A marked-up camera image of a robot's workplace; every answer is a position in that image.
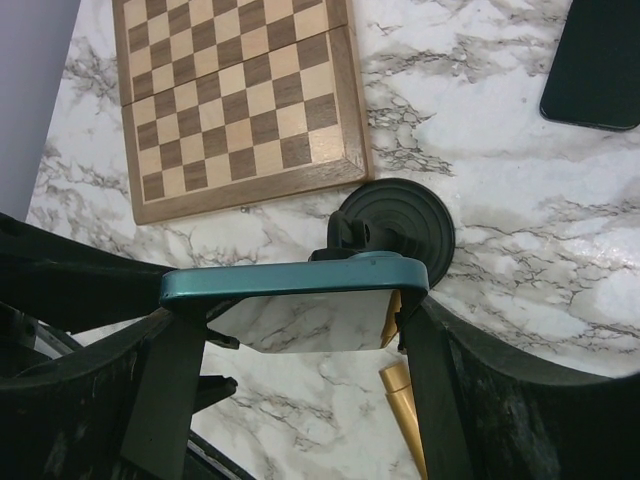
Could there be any black phone stand ribbed base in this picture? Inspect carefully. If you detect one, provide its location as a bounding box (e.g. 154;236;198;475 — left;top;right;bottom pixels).
309;178;456;287

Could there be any gold metal cylinder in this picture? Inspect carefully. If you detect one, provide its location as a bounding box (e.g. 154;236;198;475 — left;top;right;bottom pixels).
379;361;428;479

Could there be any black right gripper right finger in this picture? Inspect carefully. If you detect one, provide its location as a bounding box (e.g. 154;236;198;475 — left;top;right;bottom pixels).
398;290;639;479

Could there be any teal phone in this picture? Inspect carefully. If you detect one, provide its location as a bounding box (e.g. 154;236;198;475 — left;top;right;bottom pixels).
160;252;429;354

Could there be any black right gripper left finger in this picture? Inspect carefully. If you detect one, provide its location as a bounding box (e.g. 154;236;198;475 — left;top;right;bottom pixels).
1;216;204;479

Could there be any wooden chessboard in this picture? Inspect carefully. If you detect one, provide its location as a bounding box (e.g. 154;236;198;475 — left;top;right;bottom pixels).
113;0;374;225

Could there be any black phone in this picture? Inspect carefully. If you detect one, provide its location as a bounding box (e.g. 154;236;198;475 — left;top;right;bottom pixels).
539;0;639;131

